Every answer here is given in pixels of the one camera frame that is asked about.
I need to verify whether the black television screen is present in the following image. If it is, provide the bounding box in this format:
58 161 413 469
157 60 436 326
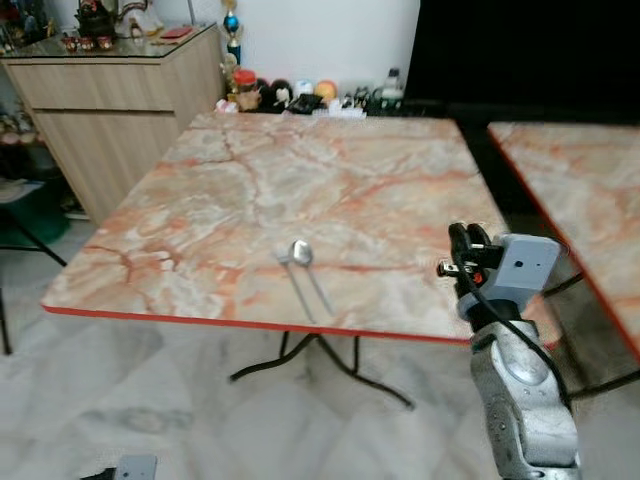
405 0 640 107

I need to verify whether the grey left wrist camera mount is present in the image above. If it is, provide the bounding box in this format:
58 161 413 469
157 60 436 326
114 455 160 480

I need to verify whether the steel spoon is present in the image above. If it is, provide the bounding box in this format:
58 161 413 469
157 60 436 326
288 239 337 320

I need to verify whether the white cap green bottle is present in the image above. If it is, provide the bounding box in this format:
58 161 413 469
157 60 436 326
381 67 405 112

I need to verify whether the red lid jar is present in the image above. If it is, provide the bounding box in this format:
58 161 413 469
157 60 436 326
232 68 262 112

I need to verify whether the marble pattern folding table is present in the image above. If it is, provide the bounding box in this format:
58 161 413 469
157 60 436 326
42 110 562 410
487 122 640 397

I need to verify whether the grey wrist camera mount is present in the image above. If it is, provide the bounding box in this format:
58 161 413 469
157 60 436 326
114 455 160 480
486 234 562 317

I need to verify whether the dark teapot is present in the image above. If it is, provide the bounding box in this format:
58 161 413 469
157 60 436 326
74 0 127 40

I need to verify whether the blue and gold trophy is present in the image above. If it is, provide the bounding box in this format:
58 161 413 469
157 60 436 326
221 0 245 67

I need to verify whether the light wooden cabinet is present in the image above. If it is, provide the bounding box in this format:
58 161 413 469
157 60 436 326
0 24 224 224

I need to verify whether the steel fork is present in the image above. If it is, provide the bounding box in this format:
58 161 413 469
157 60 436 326
276 249 317 324

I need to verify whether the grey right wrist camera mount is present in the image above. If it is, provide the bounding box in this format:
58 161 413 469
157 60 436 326
486 234 562 317

